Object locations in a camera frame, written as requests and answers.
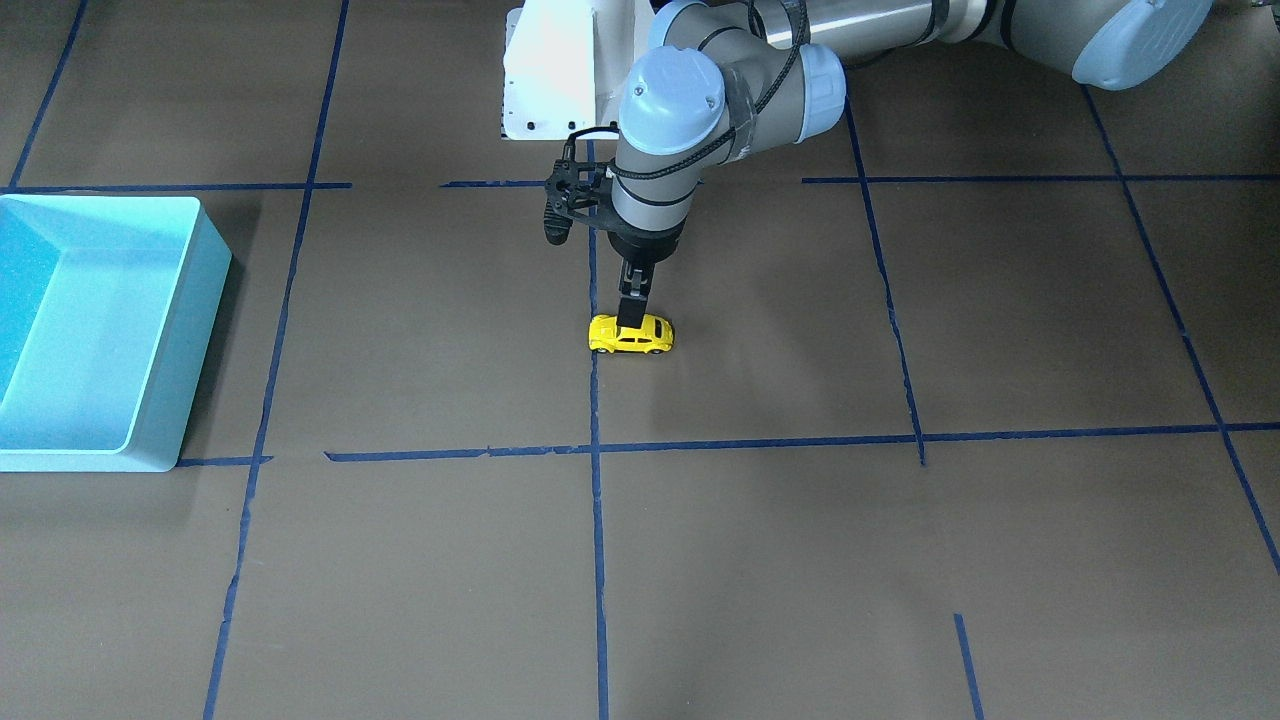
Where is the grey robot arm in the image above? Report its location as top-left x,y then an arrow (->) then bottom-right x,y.
608,1 -> 1210,328

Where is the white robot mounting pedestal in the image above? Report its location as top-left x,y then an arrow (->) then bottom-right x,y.
502,1 -> 655,141

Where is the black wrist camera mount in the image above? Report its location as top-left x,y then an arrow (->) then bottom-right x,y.
541,158 -> 611,246

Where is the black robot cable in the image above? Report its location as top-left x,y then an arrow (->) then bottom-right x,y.
566,0 -> 813,183

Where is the light blue plastic bin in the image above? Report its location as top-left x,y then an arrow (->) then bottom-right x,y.
1,193 -> 230,471

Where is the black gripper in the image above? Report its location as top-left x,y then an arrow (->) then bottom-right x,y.
607,231 -> 682,329

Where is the yellow beetle toy car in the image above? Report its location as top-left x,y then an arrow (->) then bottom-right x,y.
588,313 -> 675,354

